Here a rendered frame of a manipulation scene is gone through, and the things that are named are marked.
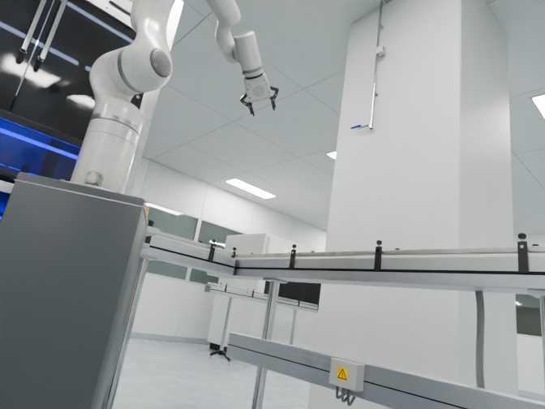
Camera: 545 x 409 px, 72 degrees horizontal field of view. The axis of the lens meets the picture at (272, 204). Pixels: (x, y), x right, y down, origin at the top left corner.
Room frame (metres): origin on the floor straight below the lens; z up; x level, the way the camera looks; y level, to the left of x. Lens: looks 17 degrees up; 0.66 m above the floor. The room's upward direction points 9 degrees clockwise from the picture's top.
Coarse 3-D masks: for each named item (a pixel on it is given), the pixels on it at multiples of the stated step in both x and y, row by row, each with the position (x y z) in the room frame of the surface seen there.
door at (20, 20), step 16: (0, 0) 1.15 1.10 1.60; (16, 0) 1.18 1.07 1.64; (32, 0) 1.21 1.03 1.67; (48, 0) 1.23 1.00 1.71; (0, 16) 1.16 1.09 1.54; (16, 16) 1.19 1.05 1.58; (32, 16) 1.22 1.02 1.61; (0, 32) 1.17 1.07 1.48; (16, 32) 1.20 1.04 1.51; (0, 48) 1.18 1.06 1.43; (16, 48) 1.21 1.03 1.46; (32, 48) 1.24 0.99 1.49; (0, 64) 1.20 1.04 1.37; (16, 64) 1.22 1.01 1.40; (0, 80) 1.21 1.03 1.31; (16, 80) 1.24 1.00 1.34; (0, 96) 1.22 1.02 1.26
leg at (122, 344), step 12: (144, 264) 1.79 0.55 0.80; (144, 276) 1.81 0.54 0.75; (132, 288) 1.79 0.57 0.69; (132, 300) 1.79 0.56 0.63; (132, 312) 1.79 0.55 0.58; (132, 324) 1.81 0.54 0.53; (120, 336) 1.79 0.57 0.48; (120, 348) 1.79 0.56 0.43; (120, 360) 1.79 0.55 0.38; (120, 372) 1.81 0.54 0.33; (108, 384) 1.79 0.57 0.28; (108, 396) 1.79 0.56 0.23; (108, 408) 1.79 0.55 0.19
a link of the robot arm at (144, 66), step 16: (144, 0) 0.83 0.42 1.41; (160, 0) 0.84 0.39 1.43; (144, 16) 0.82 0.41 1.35; (160, 16) 0.85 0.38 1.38; (144, 32) 0.80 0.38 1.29; (160, 32) 0.84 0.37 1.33; (128, 48) 0.80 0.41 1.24; (144, 48) 0.79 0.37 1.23; (160, 48) 0.81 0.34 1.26; (128, 64) 0.81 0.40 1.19; (144, 64) 0.80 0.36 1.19; (160, 64) 0.81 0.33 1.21; (128, 80) 0.84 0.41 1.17; (144, 80) 0.83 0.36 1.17; (160, 80) 0.84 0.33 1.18
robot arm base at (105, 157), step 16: (96, 128) 0.82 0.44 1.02; (112, 128) 0.82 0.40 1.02; (128, 128) 0.84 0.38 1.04; (96, 144) 0.82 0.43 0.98; (112, 144) 0.82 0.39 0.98; (128, 144) 0.85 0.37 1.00; (80, 160) 0.83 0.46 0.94; (96, 160) 0.82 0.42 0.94; (112, 160) 0.83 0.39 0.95; (128, 160) 0.87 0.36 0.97; (80, 176) 0.82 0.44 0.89; (96, 176) 0.80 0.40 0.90; (112, 176) 0.84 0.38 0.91
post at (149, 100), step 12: (180, 0) 1.54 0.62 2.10; (180, 12) 1.55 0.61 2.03; (168, 24) 1.53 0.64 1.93; (168, 36) 1.54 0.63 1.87; (144, 96) 1.52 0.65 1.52; (156, 96) 1.55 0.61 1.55; (144, 108) 1.53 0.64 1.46; (144, 120) 1.54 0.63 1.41; (144, 132) 1.55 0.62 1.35; (144, 144) 1.56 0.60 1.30; (132, 168) 1.54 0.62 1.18; (132, 180) 1.55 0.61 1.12
